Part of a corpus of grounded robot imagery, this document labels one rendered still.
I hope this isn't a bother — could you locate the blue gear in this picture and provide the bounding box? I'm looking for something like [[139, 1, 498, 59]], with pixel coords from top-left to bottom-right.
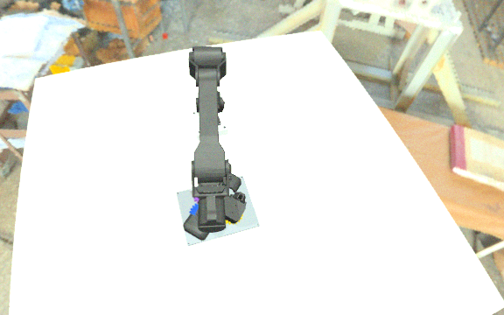
[[190, 204, 199, 214]]

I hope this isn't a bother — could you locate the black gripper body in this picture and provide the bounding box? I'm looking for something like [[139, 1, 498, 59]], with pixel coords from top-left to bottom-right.
[[182, 174, 242, 241]]

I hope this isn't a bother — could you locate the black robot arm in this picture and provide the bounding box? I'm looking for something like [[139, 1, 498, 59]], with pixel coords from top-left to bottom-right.
[[188, 46, 247, 233]]

